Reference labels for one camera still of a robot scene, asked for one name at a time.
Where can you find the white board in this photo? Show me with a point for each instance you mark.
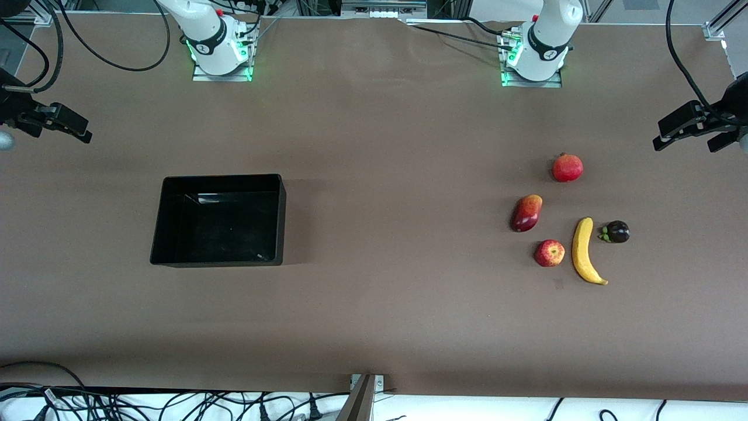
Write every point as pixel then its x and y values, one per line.
pixel 467 410

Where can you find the dark purple mangosteen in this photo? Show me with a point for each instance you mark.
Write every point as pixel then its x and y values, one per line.
pixel 616 232

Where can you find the red pomegranate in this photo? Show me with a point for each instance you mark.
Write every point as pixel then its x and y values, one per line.
pixel 567 168

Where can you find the silver metal rail block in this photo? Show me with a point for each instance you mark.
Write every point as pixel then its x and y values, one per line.
pixel 383 7

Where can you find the silver corner bracket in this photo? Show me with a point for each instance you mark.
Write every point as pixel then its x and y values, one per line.
pixel 714 30
pixel 44 17

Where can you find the yellow banana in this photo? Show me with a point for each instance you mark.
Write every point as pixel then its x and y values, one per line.
pixel 581 251

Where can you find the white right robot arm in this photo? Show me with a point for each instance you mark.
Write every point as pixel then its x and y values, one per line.
pixel 210 41

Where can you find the black plastic box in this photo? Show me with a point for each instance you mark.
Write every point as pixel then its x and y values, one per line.
pixel 219 225

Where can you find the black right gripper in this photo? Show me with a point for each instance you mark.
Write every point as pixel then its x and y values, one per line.
pixel 14 107

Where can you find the grey metal post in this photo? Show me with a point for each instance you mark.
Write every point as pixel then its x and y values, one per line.
pixel 357 406

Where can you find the brown paper table cover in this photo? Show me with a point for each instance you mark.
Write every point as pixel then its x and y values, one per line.
pixel 374 327

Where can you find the red yellow mango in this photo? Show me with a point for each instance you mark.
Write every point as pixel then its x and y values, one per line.
pixel 526 213

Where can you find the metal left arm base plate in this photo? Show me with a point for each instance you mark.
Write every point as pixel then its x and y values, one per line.
pixel 555 83

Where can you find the aluminium frame profile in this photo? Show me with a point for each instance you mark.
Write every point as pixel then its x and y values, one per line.
pixel 730 11

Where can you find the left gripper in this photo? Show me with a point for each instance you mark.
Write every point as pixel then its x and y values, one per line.
pixel 734 100

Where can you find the red apple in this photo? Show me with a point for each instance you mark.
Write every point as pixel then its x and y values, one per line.
pixel 549 253

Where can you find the black power plug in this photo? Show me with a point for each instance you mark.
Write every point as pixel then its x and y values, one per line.
pixel 264 412
pixel 314 409

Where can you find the silver post bracket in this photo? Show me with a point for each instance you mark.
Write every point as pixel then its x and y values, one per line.
pixel 380 383

